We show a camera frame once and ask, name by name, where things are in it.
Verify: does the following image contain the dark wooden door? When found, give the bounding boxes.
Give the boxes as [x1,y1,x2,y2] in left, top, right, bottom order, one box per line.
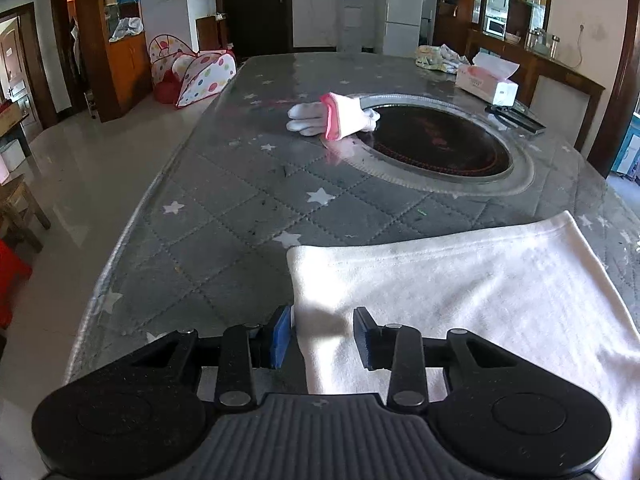
[216,0,293,60]

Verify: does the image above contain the polka dot play tent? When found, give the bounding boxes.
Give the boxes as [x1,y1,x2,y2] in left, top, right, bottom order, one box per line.
[149,35,238,110]

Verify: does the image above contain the round black induction cooktop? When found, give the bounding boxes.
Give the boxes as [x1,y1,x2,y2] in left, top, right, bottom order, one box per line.
[357,105,511,178]

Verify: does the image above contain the pink white tissue box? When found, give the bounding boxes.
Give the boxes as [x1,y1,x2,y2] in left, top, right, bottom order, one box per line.
[454,52,520,106]

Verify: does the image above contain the cream white garment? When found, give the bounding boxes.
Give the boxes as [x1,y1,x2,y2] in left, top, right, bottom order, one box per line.
[286,212,639,479]

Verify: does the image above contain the white refrigerator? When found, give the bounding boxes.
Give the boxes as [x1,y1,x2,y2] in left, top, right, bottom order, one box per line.
[382,0,423,58]

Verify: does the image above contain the metal canister on sideboard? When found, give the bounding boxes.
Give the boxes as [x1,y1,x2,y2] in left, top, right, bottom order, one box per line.
[525,28,546,51]

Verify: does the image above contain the brown wooden shelf cabinet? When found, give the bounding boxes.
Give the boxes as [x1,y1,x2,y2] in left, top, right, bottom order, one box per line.
[76,0,152,122]

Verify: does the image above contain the black flat tray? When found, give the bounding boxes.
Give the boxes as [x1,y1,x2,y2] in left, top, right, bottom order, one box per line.
[485,105,546,134]

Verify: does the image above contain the water dispenser with blue bottle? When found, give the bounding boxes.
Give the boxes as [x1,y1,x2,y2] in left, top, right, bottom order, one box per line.
[336,0,362,53]

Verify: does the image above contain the white pink glove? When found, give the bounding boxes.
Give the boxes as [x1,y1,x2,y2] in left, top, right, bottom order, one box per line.
[286,92,380,141]

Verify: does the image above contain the grey quilted star table cover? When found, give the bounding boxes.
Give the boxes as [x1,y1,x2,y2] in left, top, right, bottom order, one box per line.
[66,53,639,379]

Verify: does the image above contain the dark wooden sideboard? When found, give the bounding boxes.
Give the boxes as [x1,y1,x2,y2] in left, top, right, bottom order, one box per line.
[465,28,604,151]

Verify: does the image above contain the red object on floor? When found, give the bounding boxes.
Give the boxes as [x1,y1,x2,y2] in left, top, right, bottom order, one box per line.
[0,240,32,330]

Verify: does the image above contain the crumpled patterned cloth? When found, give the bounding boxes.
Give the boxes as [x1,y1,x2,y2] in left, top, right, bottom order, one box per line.
[414,44,470,75]

